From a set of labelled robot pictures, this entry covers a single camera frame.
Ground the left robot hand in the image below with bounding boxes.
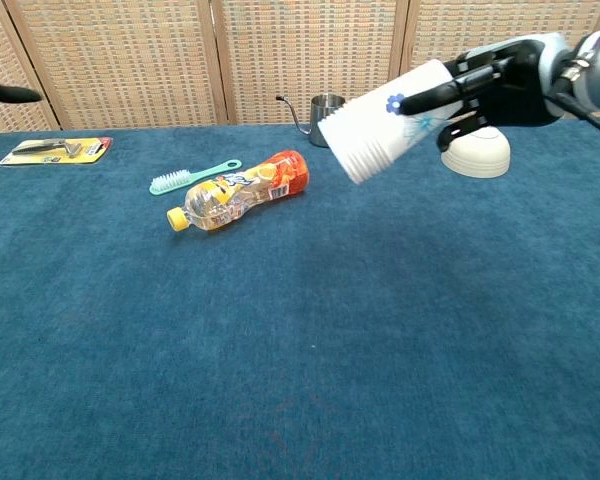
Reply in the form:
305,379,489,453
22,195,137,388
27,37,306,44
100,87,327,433
0,74,44,105

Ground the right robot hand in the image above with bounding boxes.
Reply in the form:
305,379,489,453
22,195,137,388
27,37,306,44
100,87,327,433
402,32,572,154

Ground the stack of white floral cups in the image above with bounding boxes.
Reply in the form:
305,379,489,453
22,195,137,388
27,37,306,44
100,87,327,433
317,58,462,176

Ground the black peeler on yellow card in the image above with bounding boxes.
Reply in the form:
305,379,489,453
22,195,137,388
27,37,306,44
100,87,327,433
0,136,114,168

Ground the upturned cream ceramic bowl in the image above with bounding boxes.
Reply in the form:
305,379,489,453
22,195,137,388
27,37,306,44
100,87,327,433
440,125,512,178

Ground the teal plastic brush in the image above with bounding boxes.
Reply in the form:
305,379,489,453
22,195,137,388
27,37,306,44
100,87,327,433
148,159,243,196

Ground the steel gooseneck pitcher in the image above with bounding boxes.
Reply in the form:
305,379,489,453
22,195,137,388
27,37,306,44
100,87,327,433
274,93,349,149

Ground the plastic bottle with orange label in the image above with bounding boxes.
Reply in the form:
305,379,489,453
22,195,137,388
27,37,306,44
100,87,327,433
166,149,311,233

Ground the blue tablecloth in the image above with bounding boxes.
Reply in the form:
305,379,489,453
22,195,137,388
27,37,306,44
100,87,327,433
0,116,600,480

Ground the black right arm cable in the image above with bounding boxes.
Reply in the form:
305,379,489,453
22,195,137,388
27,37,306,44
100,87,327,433
547,59,600,147

